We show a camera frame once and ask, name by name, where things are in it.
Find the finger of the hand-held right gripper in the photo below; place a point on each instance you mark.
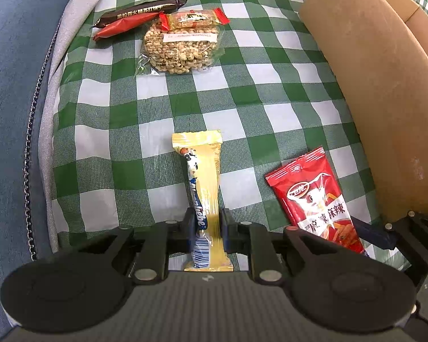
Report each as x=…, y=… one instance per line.
x=423, y=322
x=372, y=236

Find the light grey seat cover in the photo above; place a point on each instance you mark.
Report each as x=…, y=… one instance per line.
x=59, y=64

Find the brown cardboard box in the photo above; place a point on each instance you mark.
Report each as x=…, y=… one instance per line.
x=378, y=85

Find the green white checked cloth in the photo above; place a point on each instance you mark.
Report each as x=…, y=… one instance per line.
x=264, y=92

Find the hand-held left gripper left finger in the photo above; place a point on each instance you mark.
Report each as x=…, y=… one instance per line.
x=189, y=228

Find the clear peanut candy packet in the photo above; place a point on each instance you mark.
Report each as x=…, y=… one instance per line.
x=180, y=51

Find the blue sofa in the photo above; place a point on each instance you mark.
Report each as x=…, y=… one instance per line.
x=10, y=114

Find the dark brown snack bar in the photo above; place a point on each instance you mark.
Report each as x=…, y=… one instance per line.
x=139, y=13

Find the red snack bar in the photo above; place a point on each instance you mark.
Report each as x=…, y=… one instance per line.
x=123, y=26

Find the yellow snack bar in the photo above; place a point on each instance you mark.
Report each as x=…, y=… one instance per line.
x=207, y=171

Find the red snack packet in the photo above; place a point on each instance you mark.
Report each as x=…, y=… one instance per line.
x=310, y=192

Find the small clear red-ended packet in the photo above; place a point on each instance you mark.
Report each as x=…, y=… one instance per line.
x=194, y=19

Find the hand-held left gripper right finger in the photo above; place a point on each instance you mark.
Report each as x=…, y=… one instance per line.
x=228, y=229

